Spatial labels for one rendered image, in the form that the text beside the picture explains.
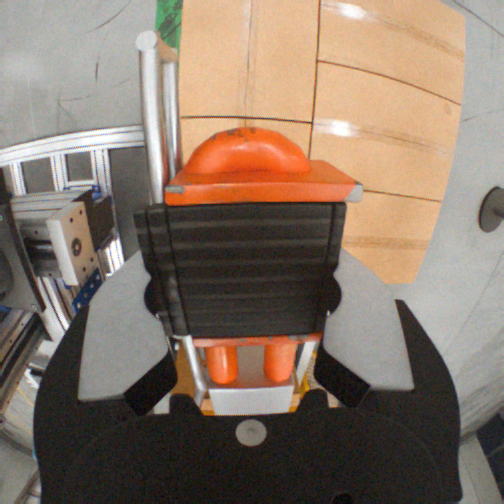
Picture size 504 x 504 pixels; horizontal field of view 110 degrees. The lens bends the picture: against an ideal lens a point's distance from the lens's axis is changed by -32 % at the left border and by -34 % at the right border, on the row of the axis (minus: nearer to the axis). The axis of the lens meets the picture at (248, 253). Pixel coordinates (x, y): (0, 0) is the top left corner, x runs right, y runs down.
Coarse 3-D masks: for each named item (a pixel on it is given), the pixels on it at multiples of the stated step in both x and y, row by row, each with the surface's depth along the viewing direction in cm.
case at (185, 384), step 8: (184, 352) 86; (176, 360) 83; (184, 360) 83; (176, 368) 80; (184, 368) 80; (184, 376) 77; (296, 376) 77; (176, 384) 74; (184, 384) 74; (192, 384) 74; (296, 384) 74; (176, 392) 72; (184, 392) 72; (192, 392) 72; (208, 392) 72; (296, 392) 71; (208, 400) 71; (296, 400) 73; (208, 408) 73
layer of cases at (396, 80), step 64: (192, 0) 49; (256, 0) 50; (320, 0) 50; (384, 0) 48; (192, 64) 60; (256, 64) 61; (320, 64) 61; (384, 64) 60; (448, 64) 57; (192, 128) 70; (320, 128) 71; (384, 128) 71; (448, 128) 69; (384, 192) 83; (384, 256) 96
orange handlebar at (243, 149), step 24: (216, 144) 10; (240, 144) 9; (264, 144) 10; (288, 144) 10; (192, 168) 10; (216, 168) 10; (240, 168) 10; (264, 168) 10; (288, 168) 10; (312, 168) 11; (216, 360) 16; (264, 360) 17; (288, 360) 16
